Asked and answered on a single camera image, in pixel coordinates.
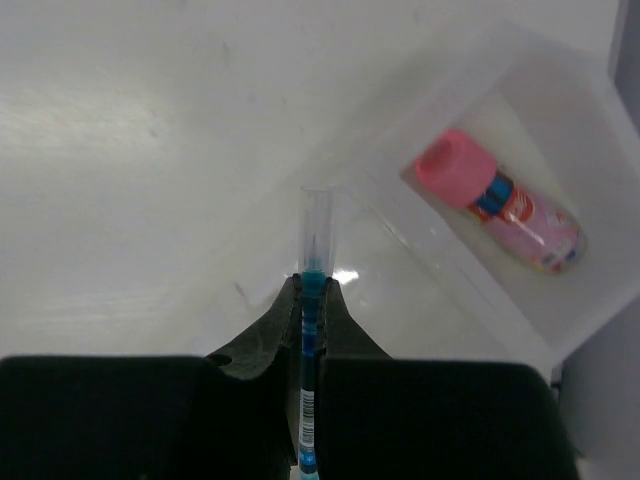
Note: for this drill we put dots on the light blue gel pen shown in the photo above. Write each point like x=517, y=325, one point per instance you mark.
x=315, y=264

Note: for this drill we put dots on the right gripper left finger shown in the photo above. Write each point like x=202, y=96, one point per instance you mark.
x=231, y=414

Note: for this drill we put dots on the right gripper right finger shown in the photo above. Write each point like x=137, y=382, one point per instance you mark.
x=377, y=417

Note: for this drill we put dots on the clear plastic organizer tray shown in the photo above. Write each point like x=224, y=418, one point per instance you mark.
x=426, y=280

